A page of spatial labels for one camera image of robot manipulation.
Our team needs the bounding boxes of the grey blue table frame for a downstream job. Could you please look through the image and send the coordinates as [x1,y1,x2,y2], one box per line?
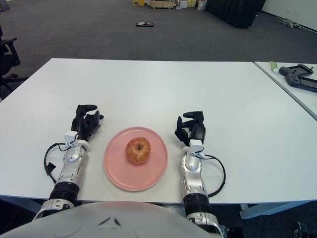
[0,194,317,220]

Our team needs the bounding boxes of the grey robot torso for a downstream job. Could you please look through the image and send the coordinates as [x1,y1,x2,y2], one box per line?
[0,200,216,238]

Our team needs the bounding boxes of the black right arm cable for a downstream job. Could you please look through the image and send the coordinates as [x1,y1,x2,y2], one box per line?
[202,153,226,198]

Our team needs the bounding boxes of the black handheld game console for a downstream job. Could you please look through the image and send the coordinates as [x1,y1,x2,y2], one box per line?
[284,73,317,94]

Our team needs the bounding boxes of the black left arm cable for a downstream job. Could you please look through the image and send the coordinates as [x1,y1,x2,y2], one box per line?
[44,142,69,184]

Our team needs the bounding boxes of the pink round plate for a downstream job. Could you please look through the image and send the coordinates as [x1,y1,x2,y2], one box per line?
[103,126,169,192]

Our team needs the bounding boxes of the black controller frame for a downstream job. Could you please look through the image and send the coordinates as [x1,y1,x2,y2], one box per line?
[278,63,317,76]

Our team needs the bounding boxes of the grey robot dog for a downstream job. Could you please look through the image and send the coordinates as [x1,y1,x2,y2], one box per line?
[281,18,302,29]

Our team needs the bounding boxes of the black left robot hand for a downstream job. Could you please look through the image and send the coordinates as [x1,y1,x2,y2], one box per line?
[71,104,105,143]

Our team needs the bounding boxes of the black office chair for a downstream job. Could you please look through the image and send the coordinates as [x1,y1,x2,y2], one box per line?
[0,24,28,100]

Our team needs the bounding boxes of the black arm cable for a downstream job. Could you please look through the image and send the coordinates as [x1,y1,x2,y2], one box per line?
[44,142,69,184]
[202,153,226,198]

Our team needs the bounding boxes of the wooden crate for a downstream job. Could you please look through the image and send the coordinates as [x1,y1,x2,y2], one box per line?
[150,0,176,10]

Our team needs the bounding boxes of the red yellow apple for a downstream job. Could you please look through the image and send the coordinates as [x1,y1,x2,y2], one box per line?
[125,136,152,165]

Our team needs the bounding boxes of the black tall cabinet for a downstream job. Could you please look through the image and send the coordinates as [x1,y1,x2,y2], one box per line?
[205,0,268,28]

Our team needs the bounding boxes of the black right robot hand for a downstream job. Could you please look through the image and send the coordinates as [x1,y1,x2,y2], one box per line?
[174,111,207,149]

